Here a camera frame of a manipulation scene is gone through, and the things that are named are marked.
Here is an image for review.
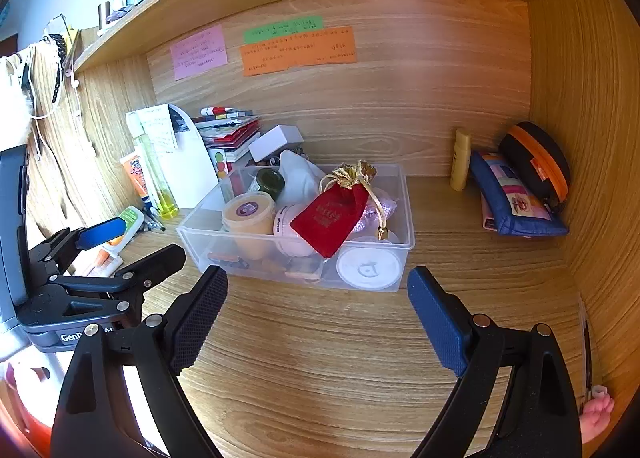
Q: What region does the white and orange tube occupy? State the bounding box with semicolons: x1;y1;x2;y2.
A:
75;243;123;276

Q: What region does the yellow liquid bottle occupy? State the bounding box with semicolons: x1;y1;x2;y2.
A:
135;130;180;219

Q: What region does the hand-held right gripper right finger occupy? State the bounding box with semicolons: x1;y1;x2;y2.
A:
406;265;583;458

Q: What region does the green glass jar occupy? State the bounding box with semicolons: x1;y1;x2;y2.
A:
248;168;286;201

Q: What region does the white round lidded container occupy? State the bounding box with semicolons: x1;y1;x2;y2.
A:
336;245;402;291

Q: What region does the small white cardboard box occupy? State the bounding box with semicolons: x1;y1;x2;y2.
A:
248;124;304;162

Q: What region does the pink sticky note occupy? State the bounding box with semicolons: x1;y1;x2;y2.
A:
171;25;228;82

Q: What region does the orange sunscreen tube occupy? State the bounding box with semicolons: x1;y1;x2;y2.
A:
120;153;151;201

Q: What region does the white plush cloth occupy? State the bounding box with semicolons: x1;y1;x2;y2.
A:
0;55;31;151

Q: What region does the white file holder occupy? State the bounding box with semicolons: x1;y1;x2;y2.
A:
167;105;221;209

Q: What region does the white earphone cable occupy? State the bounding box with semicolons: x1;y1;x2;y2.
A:
22;45;81;159

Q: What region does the wooden desktop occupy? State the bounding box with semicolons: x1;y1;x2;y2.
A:
75;175;591;458

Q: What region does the blue patchwork pouch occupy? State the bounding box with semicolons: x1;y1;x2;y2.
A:
469;150;570;237

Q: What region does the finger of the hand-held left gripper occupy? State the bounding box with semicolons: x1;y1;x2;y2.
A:
30;218;127;279
50;244;187;306

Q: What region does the pink lanyard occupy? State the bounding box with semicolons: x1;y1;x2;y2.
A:
350;188;401;234

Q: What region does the cream jar with purple label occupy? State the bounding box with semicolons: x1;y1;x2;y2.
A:
221;191;277;259

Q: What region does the black case with orange zipper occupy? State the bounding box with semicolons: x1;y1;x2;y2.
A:
498;122;572;214

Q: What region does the pink wallet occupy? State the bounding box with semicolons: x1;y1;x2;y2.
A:
481;190;501;231

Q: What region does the handwritten paper note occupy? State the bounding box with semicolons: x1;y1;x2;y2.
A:
127;105;178;154

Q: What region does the clear plastic storage box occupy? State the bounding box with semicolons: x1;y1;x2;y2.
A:
176;163;417;293

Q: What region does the orange sticky note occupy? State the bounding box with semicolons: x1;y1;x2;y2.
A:
240;27;358;77

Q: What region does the pale yellow tube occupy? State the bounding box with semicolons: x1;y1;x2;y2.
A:
450;128;472;191

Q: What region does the stack of books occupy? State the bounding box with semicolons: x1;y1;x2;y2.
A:
195;110;263;174

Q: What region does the white and green tube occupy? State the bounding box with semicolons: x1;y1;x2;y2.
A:
107;205;146;249

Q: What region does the black bead bracelet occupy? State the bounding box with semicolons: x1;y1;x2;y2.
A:
47;35;68;106

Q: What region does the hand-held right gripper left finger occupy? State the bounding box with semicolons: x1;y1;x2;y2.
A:
51;265;229;458

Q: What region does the red velvet drawstring pouch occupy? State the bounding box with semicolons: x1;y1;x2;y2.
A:
290;160;383;259

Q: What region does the green sticky note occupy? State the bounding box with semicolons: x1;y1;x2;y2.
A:
243;16;324;44

